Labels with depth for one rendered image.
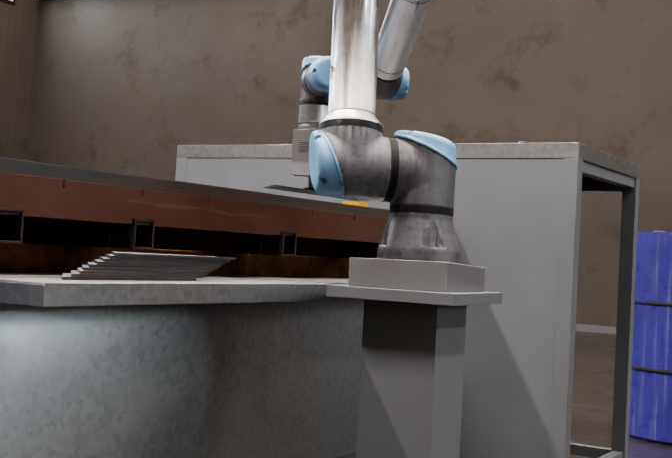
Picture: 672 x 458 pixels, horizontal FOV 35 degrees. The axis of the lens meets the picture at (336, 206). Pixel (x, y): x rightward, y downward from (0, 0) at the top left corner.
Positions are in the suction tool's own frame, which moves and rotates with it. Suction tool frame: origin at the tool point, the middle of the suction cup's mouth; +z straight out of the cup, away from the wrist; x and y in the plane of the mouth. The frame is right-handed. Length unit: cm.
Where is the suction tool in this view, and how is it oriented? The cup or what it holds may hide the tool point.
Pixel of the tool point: (311, 197)
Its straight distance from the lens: 239.0
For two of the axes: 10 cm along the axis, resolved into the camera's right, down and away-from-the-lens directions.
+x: 8.6, 0.2, -5.2
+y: -5.1, -0.7, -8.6
